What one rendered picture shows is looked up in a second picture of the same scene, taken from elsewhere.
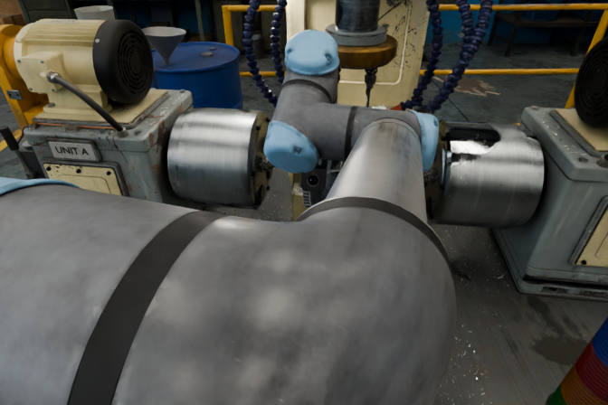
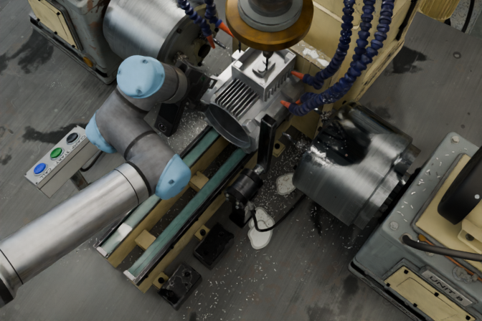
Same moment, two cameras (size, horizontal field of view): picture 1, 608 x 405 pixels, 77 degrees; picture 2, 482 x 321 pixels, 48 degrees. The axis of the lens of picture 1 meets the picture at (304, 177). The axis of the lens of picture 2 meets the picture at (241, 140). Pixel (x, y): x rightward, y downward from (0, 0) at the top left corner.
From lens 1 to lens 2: 82 cm
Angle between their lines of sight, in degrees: 36
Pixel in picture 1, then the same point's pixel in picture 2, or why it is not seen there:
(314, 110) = (115, 125)
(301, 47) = (126, 74)
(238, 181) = not seen: hidden behind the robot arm
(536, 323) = (332, 295)
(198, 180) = (121, 51)
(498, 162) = (342, 179)
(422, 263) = not seen: outside the picture
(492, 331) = (292, 279)
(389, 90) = not seen: hidden behind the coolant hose
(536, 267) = (360, 262)
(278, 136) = (89, 130)
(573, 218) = (383, 254)
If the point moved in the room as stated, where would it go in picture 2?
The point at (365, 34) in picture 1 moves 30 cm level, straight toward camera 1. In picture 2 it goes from (260, 21) to (151, 125)
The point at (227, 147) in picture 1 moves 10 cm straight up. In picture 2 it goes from (144, 40) to (138, 14)
